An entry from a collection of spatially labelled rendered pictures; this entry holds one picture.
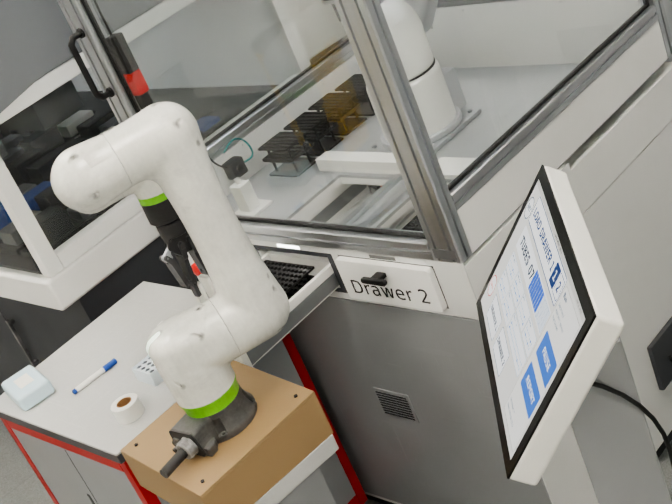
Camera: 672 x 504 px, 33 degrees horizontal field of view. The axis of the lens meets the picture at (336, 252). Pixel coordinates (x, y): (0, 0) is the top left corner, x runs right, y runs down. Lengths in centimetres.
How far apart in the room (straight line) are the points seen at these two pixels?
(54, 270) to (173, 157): 129
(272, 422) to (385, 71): 72
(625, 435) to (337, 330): 105
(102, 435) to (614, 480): 126
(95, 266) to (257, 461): 127
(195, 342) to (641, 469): 85
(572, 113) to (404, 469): 105
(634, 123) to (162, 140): 128
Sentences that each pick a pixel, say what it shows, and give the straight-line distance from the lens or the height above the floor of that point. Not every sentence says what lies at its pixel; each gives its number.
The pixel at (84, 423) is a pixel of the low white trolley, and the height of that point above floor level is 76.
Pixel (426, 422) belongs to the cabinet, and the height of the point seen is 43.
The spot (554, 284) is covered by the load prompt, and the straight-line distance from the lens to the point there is 183.
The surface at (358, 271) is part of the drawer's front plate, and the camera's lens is 261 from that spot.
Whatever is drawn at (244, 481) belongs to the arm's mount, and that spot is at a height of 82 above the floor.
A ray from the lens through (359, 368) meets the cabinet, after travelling 290.
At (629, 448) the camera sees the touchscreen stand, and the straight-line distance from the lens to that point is 202.
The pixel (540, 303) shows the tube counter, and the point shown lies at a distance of 186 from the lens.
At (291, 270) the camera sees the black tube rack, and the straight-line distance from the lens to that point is 275.
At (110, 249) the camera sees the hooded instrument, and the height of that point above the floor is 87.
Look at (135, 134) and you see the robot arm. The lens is 209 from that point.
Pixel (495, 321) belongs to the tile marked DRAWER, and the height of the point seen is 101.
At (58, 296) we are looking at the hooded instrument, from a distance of 335.
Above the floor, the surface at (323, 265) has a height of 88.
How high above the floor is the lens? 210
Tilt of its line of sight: 26 degrees down
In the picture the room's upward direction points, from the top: 23 degrees counter-clockwise
